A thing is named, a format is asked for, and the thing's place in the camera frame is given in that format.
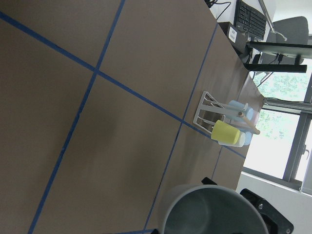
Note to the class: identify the grey plastic cup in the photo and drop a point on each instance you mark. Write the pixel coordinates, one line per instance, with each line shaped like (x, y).
(207, 209)

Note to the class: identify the black labelled box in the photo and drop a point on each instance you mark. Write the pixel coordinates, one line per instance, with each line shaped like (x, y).
(236, 38)

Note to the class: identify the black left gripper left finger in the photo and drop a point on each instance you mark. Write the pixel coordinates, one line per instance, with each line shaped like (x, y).
(153, 231)

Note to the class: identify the black monitor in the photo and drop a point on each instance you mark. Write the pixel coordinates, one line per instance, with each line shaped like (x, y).
(280, 51)

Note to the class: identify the white wire cup rack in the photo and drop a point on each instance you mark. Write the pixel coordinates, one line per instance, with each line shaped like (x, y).
(209, 110)

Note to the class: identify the black keyboard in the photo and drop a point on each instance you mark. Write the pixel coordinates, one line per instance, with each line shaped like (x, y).
(249, 19)

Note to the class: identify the grey office chair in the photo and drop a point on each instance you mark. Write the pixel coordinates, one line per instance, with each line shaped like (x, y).
(295, 29)

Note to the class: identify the light blue plastic cup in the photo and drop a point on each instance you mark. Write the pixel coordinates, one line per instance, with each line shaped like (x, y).
(249, 112)

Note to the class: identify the cream white plastic cup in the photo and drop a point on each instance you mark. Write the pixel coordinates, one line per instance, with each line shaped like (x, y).
(240, 142)

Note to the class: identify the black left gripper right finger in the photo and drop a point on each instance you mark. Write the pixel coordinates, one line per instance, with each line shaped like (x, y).
(275, 221)

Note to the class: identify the yellow plastic cup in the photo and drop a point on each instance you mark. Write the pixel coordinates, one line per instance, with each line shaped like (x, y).
(225, 133)

